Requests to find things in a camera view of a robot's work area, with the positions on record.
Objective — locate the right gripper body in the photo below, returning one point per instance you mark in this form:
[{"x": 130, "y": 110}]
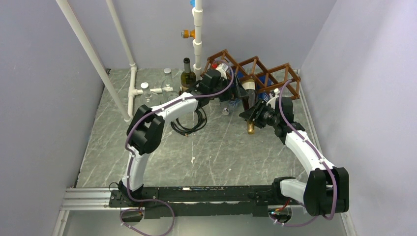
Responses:
[{"x": 265, "y": 115}]

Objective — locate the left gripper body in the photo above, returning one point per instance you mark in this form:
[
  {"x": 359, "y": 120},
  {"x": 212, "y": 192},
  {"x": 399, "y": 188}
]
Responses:
[{"x": 231, "y": 93}]

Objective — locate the brown gold-capped wine bottle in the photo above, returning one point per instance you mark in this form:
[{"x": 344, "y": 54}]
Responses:
[{"x": 249, "y": 101}]

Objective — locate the dark green wine bottle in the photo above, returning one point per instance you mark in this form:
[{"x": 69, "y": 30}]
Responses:
[{"x": 188, "y": 77}]

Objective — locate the clear glass bottle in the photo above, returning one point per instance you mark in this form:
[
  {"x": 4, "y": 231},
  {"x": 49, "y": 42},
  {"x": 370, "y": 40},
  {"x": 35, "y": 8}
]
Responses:
[
  {"x": 169, "y": 90},
  {"x": 148, "y": 97}
]

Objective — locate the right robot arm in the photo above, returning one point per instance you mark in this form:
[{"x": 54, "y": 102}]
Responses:
[{"x": 326, "y": 191}]

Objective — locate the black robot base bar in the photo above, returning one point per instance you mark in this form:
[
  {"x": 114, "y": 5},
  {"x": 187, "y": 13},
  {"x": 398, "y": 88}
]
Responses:
[{"x": 157, "y": 202}]

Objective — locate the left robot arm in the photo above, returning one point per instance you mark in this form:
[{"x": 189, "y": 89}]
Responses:
[{"x": 146, "y": 129}]

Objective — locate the blue label clear bottle left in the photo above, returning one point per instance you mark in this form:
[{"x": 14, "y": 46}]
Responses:
[{"x": 229, "y": 106}]

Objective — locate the brown wooden wine rack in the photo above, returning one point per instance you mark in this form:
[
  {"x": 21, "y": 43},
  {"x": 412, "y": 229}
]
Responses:
[{"x": 265, "y": 79}]

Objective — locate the orange valve fitting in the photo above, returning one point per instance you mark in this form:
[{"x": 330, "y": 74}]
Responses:
[{"x": 188, "y": 34}]

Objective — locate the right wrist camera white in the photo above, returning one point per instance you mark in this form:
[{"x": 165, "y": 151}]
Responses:
[{"x": 273, "y": 97}]

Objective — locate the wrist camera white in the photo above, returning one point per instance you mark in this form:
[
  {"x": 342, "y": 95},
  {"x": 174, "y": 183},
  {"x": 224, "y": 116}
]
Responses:
[
  {"x": 273, "y": 97},
  {"x": 221, "y": 67}
]

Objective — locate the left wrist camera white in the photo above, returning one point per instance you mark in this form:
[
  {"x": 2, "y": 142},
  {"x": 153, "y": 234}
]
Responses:
[{"x": 221, "y": 67}]

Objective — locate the white PVC pipe frame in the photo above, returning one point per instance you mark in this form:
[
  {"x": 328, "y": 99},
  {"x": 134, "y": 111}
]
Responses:
[{"x": 127, "y": 113}]

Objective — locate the aluminium rail frame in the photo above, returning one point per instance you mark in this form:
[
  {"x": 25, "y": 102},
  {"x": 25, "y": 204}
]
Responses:
[{"x": 86, "y": 212}]

